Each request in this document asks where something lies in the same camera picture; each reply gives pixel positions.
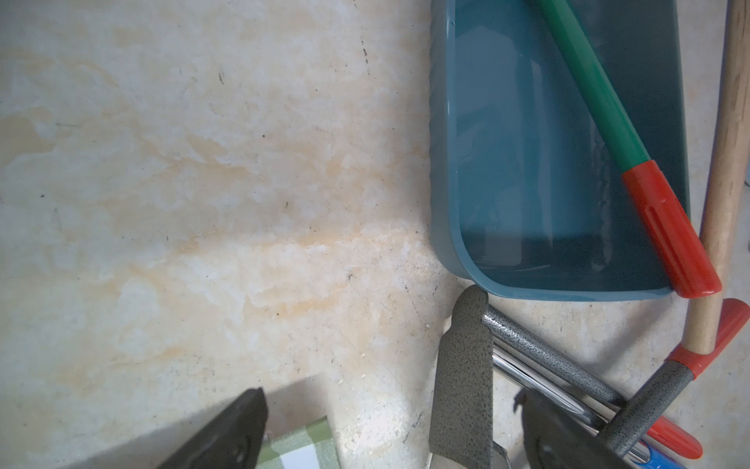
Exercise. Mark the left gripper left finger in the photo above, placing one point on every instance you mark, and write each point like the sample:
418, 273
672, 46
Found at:
232, 439

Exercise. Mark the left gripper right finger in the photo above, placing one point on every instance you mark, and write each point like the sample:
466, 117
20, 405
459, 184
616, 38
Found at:
553, 439

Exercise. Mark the grey hoe red grip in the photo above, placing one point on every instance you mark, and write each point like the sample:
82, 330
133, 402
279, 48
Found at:
462, 414
682, 367

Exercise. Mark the green hoe red grip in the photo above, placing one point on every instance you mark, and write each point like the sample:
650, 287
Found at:
681, 253

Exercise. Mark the wooden handle hoe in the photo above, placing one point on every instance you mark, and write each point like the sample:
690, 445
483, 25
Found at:
730, 152

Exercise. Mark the chrome hoe blue grip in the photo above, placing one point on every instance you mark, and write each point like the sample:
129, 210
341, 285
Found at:
643, 455

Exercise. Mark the teal plastic storage box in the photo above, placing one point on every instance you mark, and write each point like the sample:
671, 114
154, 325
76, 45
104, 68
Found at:
526, 200

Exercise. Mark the green white checkered cloth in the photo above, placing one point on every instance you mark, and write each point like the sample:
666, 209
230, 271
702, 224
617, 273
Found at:
312, 446

